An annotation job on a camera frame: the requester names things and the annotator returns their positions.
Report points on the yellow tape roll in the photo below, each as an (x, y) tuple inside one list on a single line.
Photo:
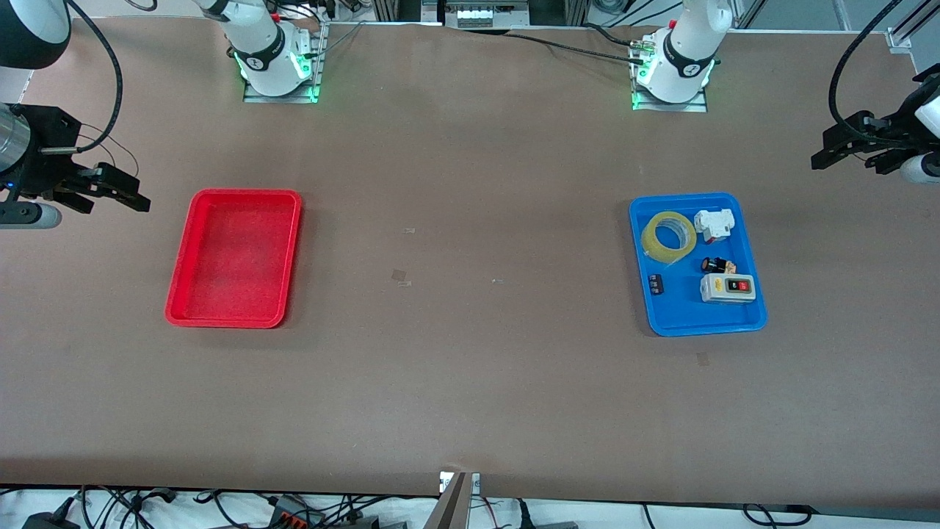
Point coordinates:
[(650, 246)]

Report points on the slanted aluminium frame profile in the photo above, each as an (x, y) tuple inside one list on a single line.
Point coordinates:
[(899, 37)]

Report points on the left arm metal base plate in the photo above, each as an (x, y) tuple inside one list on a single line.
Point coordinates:
[(698, 107)]

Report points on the red plastic tray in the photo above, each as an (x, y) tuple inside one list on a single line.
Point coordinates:
[(233, 257)]

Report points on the metal device with ports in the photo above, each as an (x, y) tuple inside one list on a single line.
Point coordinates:
[(477, 15)]

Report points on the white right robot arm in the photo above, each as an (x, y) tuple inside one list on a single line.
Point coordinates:
[(261, 37)]

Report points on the small black terminal block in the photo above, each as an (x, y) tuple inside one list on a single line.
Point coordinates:
[(655, 284)]

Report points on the white electrical plug block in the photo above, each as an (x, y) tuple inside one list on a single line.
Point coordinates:
[(714, 224)]

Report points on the aluminium profile bar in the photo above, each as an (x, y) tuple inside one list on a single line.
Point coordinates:
[(449, 510)]

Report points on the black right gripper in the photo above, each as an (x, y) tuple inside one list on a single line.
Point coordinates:
[(48, 151)]

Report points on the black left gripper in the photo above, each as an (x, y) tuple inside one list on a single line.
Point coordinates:
[(878, 135)]

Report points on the blue plastic tray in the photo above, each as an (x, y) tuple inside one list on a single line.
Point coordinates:
[(679, 312)]

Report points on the black upright plug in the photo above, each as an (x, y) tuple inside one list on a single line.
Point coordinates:
[(523, 514)]

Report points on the black push button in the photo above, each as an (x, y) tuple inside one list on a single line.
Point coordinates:
[(716, 265)]

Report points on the grey switch box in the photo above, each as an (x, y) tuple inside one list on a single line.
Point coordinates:
[(716, 289)]

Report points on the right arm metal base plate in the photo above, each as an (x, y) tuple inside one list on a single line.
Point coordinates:
[(257, 98)]

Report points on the orange connector box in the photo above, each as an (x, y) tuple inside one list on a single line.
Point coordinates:
[(290, 514)]

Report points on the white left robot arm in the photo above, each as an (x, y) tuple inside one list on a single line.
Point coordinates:
[(690, 44)]

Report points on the white metal bracket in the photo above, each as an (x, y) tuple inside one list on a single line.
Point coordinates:
[(475, 483)]

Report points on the black power adapter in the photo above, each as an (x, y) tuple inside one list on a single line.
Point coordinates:
[(51, 520)]

